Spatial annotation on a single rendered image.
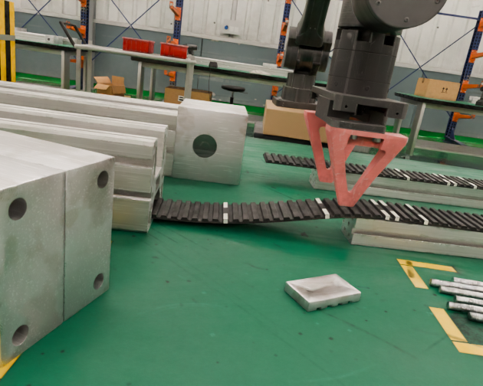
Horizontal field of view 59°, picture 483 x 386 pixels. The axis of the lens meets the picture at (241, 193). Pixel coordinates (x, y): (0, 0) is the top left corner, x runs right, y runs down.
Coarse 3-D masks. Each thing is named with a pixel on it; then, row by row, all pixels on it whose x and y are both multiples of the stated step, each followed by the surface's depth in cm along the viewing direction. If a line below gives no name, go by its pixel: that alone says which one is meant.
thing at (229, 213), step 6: (222, 204) 46; (228, 204) 47; (234, 204) 46; (222, 210) 45; (228, 210) 45; (234, 210) 44; (222, 216) 43; (228, 216) 43; (234, 216) 43; (240, 216) 43; (222, 222) 42; (228, 222) 42; (234, 222) 42
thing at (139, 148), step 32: (0, 128) 36; (32, 128) 36; (64, 128) 38; (96, 128) 43; (128, 128) 43; (160, 128) 44; (128, 160) 38; (160, 160) 44; (128, 192) 39; (160, 192) 46; (128, 224) 39
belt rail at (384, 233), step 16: (352, 224) 44; (368, 224) 43; (384, 224) 43; (400, 224) 43; (416, 224) 43; (352, 240) 43; (368, 240) 43; (384, 240) 44; (400, 240) 44; (416, 240) 44; (432, 240) 44; (448, 240) 44; (464, 240) 44; (480, 240) 44; (464, 256) 44; (480, 256) 44
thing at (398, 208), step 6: (390, 204) 46; (396, 204) 47; (396, 210) 45; (402, 210) 45; (408, 210) 45; (402, 216) 43; (408, 216) 44; (414, 216) 44; (408, 222) 43; (414, 222) 43; (420, 222) 43
